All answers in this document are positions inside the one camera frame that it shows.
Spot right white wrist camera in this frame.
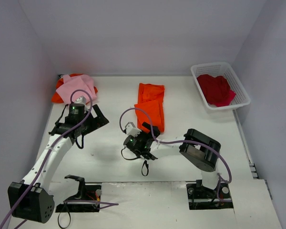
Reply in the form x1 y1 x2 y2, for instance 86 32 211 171
125 122 142 137

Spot orange t shirt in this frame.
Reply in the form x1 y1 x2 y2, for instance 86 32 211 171
51 73 98 105
134 83 165 133

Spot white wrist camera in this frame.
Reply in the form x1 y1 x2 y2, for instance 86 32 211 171
125 122 142 137
75 96 87 105

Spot orange folded t shirt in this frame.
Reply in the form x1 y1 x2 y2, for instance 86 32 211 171
51 73 98 105

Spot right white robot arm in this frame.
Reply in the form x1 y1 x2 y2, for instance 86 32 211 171
122 122 221 197

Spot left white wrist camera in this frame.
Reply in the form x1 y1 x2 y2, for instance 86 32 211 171
75 96 87 105

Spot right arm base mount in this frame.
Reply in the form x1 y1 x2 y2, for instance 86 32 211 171
186 180 234 210

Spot white plastic basket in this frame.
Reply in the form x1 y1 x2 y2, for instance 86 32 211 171
191 62 251 111

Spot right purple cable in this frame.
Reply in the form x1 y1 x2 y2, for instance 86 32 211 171
119 107 232 203

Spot pink folded t shirt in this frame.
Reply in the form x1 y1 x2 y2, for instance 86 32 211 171
56 74 97 105

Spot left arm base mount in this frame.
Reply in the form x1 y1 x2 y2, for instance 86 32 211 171
55 175 102 213

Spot red t shirt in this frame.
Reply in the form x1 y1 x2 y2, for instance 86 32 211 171
197 74 236 107

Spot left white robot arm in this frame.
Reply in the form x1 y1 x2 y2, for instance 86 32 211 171
8 103 109 223

